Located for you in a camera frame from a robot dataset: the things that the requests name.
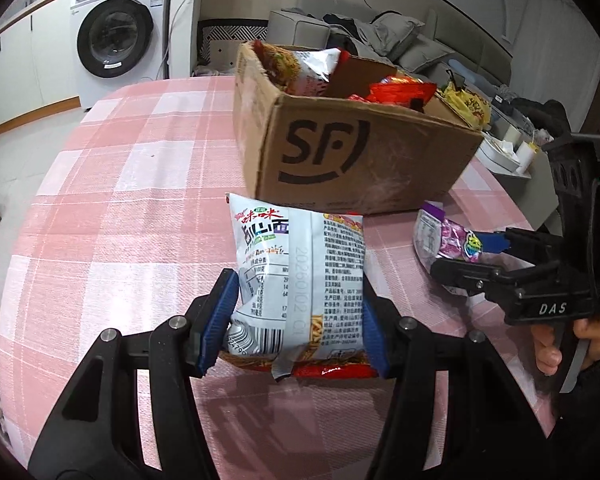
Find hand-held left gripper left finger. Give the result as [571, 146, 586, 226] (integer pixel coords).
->
[27, 268, 241, 480]

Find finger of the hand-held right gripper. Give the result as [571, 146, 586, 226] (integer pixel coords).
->
[430, 257, 527, 307]
[479, 227, 567, 272]

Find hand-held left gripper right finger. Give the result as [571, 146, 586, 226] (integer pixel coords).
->
[361, 296, 556, 480]

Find purple snack packet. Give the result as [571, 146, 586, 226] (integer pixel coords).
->
[414, 201, 486, 296]

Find white noodle snack bag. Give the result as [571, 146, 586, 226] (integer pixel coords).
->
[221, 192, 381, 381]
[254, 42, 342, 97]

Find brown cardboard box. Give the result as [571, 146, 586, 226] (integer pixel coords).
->
[232, 40, 485, 217]

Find red instant noodle packet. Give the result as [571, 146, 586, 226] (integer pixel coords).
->
[347, 75, 438, 111]

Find person's right hand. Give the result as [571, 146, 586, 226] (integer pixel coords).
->
[530, 316, 600, 376]

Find white cup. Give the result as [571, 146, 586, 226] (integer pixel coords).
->
[512, 141, 536, 171]

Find white tray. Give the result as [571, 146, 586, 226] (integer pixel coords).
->
[480, 132, 533, 176]

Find black bag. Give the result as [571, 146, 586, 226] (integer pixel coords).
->
[510, 97, 571, 136]

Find yellow plastic bag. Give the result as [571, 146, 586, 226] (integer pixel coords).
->
[442, 85, 492, 128]

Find pink checked tablecloth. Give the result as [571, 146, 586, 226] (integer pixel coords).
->
[0, 76, 566, 480]

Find grey sofa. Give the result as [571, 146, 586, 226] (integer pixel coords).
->
[267, 0, 511, 91]

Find grey pillow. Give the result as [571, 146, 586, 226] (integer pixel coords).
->
[372, 12, 426, 56]

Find dark clothes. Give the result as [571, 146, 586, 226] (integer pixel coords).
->
[325, 12, 371, 41]

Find black white patterned basket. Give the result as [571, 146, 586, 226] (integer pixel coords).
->
[197, 19, 270, 78]

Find white washing machine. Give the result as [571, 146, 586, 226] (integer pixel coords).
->
[70, 0, 173, 111]

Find white cabinet with counter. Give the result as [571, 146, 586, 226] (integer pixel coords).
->
[0, 0, 83, 133]

